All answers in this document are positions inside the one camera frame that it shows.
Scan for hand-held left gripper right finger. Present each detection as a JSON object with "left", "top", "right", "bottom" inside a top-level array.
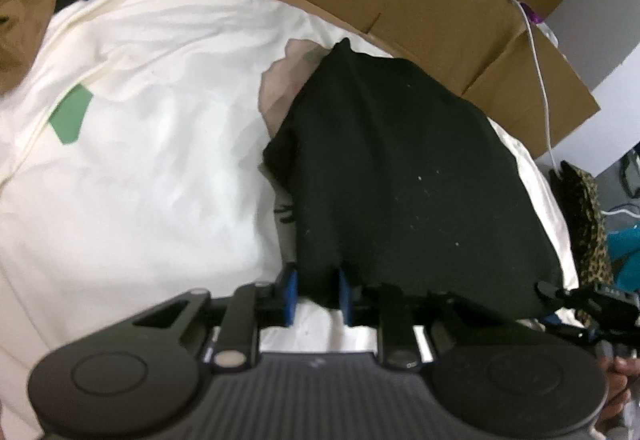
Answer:
[{"left": 338, "top": 269, "right": 501, "bottom": 370}]

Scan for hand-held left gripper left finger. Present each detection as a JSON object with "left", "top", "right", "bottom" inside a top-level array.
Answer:
[{"left": 133, "top": 266, "right": 300, "bottom": 369}]

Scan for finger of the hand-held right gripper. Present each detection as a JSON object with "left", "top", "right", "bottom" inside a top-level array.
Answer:
[
  {"left": 536, "top": 281, "right": 602, "bottom": 310},
  {"left": 541, "top": 314, "right": 597, "bottom": 344}
]

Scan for black garment with floral lining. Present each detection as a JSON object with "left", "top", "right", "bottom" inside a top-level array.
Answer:
[{"left": 262, "top": 37, "right": 566, "bottom": 322}]

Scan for person's right hand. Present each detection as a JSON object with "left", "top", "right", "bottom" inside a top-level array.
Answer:
[{"left": 596, "top": 356, "right": 640, "bottom": 432}]

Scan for blue patterned blanket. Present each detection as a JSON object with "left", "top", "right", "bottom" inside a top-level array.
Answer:
[{"left": 607, "top": 225, "right": 640, "bottom": 292}]

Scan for leopard print garment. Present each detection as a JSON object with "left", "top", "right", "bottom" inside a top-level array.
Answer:
[{"left": 550, "top": 160, "right": 612, "bottom": 322}]

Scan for cream bear print blanket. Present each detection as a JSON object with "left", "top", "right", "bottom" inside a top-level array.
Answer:
[{"left": 0, "top": 0, "right": 581, "bottom": 440}]

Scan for purple and white packet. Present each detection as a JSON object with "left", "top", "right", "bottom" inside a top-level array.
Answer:
[{"left": 520, "top": 0, "right": 559, "bottom": 41}]

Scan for brown garment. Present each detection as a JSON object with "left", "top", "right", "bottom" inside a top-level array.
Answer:
[{"left": 0, "top": 0, "right": 62, "bottom": 97}]

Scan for thin white cable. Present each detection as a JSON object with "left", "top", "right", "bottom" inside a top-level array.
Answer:
[{"left": 602, "top": 205, "right": 640, "bottom": 221}]

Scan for thick white cable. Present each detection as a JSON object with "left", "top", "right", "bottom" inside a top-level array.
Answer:
[{"left": 507, "top": 0, "right": 567, "bottom": 177}]

